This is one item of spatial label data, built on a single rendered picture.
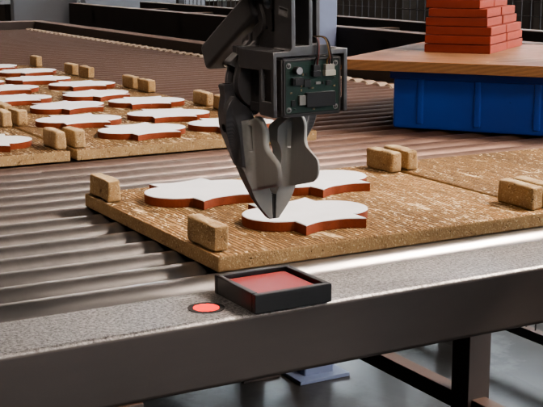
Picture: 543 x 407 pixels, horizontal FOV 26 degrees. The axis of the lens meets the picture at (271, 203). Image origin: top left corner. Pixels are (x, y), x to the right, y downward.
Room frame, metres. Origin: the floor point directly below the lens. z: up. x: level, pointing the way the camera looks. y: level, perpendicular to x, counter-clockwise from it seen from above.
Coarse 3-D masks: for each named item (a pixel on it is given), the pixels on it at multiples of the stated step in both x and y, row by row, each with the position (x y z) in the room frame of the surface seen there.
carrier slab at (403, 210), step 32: (128, 192) 1.37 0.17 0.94; (352, 192) 1.37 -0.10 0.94; (384, 192) 1.37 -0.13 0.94; (416, 192) 1.37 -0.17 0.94; (448, 192) 1.37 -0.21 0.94; (128, 224) 1.25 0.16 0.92; (160, 224) 1.19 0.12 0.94; (384, 224) 1.19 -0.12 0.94; (416, 224) 1.19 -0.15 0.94; (448, 224) 1.19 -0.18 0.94; (480, 224) 1.21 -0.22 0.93; (512, 224) 1.23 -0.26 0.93; (192, 256) 1.11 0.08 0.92; (224, 256) 1.06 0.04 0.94; (256, 256) 1.08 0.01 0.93; (288, 256) 1.10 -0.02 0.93; (320, 256) 1.12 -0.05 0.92
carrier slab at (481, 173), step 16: (432, 160) 1.60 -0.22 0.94; (448, 160) 1.60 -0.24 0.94; (464, 160) 1.60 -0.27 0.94; (480, 160) 1.60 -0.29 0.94; (496, 160) 1.60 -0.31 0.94; (512, 160) 1.60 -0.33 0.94; (528, 160) 1.60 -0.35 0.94; (416, 176) 1.49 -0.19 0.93; (432, 176) 1.48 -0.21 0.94; (448, 176) 1.48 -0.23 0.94; (464, 176) 1.48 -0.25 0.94; (480, 176) 1.48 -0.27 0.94; (496, 176) 1.48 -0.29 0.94; (512, 176) 1.48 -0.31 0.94; (528, 176) 1.48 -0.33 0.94; (480, 192) 1.38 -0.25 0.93; (496, 192) 1.37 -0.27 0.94
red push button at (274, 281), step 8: (280, 272) 1.03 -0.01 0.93; (240, 280) 1.00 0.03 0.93; (248, 280) 1.00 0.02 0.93; (256, 280) 1.00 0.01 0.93; (264, 280) 1.00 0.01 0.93; (272, 280) 1.00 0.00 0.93; (280, 280) 1.00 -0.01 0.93; (288, 280) 1.00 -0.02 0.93; (296, 280) 1.00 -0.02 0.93; (304, 280) 1.00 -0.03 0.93; (256, 288) 0.98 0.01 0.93; (264, 288) 0.98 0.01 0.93; (272, 288) 0.98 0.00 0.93; (280, 288) 0.98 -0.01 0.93
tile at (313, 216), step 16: (256, 208) 1.22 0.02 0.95; (288, 208) 1.22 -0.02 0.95; (304, 208) 1.22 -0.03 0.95; (320, 208) 1.22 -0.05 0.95; (336, 208) 1.22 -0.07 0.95; (352, 208) 1.22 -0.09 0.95; (256, 224) 1.17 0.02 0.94; (272, 224) 1.16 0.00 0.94; (288, 224) 1.16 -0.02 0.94; (304, 224) 1.15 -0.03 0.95; (320, 224) 1.16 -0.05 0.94; (336, 224) 1.17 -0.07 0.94; (352, 224) 1.18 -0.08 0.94
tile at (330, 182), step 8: (320, 176) 1.42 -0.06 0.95; (328, 176) 1.42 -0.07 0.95; (336, 176) 1.42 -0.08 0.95; (344, 176) 1.42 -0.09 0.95; (352, 176) 1.42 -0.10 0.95; (360, 176) 1.42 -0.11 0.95; (304, 184) 1.36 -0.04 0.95; (312, 184) 1.36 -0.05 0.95; (320, 184) 1.36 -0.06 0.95; (328, 184) 1.36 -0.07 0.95; (336, 184) 1.36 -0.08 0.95; (344, 184) 1.37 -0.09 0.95; (352, 184) 1.37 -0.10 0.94; (360, 184) 1.38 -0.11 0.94; (368, 184) 1.38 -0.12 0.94; (296, 192) 1.35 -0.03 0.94; (304, 192) 1.35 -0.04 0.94; (312, 192) 1.35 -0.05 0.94; (320, 192) 1.34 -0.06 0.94; (328, 192) 1.35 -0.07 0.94; (336, 192) 1.36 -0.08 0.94; (344, 192) 1.37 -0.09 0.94
